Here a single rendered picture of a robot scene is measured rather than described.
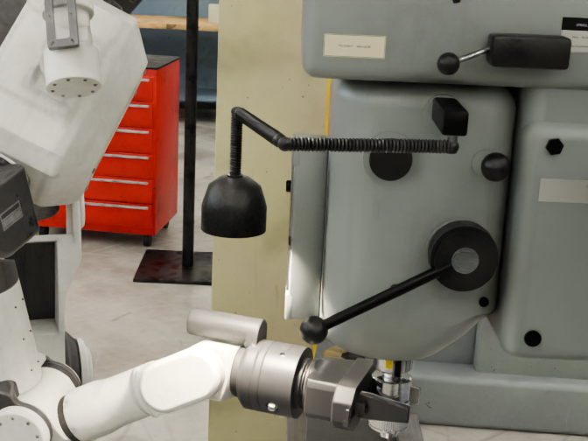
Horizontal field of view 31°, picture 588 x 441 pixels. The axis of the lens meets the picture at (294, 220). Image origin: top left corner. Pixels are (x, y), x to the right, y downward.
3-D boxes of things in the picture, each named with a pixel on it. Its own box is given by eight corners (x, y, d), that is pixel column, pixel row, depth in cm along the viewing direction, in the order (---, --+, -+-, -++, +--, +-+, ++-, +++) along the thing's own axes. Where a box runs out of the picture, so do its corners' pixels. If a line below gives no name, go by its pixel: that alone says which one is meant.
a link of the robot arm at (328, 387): (353, 380, 121) (254, 360, 124) (346, 456, 123) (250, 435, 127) (381, 341, 132) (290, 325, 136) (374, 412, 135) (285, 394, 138)
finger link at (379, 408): (409, 425, 124) (358, 415, 126) (411, 400, 123) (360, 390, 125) (405, 430, 123) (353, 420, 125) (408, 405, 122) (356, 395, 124)
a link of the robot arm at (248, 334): (255, 421, 128) (170, 403, 131) (284, 398, 138) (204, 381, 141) (265, 329, 126) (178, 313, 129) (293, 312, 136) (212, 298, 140)
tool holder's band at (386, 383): (406, 393, 123) (407, 385, 123) (367, 387, 125) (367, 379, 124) (415, 378, 128) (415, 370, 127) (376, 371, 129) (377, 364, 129)
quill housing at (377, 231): (318, 374, 115) (335, 79, 106) (315, 308, 134) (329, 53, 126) (495, 382, 115) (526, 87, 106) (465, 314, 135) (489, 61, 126)
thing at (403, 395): (403, 437, 125) (406, 393, 123) (364, 429, 126) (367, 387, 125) (411, 419, 129) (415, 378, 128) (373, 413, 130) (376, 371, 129)
